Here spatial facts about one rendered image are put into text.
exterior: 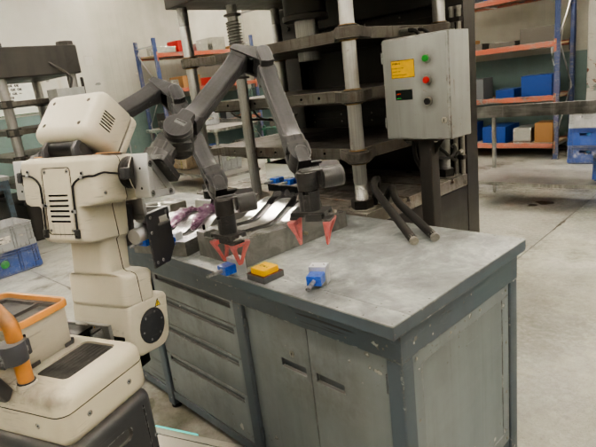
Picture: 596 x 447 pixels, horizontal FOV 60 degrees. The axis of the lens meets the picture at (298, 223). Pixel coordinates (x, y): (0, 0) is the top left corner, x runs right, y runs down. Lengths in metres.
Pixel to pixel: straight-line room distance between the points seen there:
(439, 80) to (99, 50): 8.10
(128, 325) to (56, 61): 5.10
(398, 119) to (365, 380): 1.15
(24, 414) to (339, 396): 0.80
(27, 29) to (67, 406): 8.39
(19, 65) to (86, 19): 3.61
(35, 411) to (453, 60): 1.73
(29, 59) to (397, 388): 5.54
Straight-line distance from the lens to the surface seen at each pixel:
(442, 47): 2.08
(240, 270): 1.61
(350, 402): 1.53
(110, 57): 9.79
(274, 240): 1.73
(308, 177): 1.36
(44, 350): 1.34
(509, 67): 8.31
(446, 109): 2.08
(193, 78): 3.06
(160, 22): 10.41
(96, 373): 1.24
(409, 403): 1.39
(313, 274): 1.43
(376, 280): 1.46
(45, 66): 6.36
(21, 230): 5.20
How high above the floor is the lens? 1.36
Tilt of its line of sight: 15 degrees down
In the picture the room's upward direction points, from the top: 7 degrees counter-clockwise
